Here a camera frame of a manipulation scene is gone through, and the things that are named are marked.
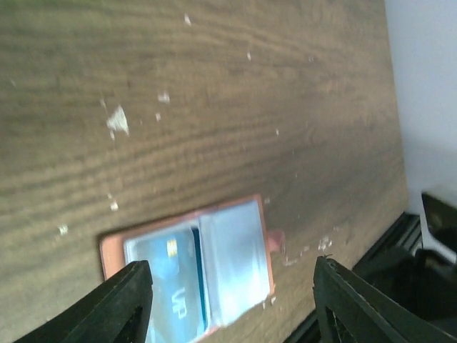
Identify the blue card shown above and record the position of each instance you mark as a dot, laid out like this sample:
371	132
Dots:
178	312

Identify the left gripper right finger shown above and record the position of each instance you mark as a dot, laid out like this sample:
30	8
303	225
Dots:
348	307

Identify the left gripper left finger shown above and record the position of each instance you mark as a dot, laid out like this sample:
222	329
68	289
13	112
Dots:
118	310

